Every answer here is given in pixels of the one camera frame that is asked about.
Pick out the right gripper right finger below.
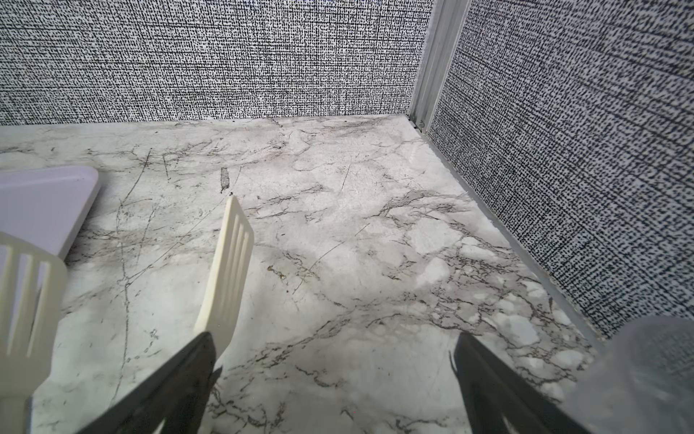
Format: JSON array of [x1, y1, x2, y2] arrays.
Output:
[[450, 332, 587, 433]]

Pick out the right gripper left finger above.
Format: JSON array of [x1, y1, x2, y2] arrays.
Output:
[[80, 332, 222, 433]]

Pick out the white food tongs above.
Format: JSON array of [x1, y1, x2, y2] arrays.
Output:
[[1, 196, 254, 433]]

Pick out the lilac plastic tray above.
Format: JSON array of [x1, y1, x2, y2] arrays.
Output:
[[1, 166, 101, 260]]

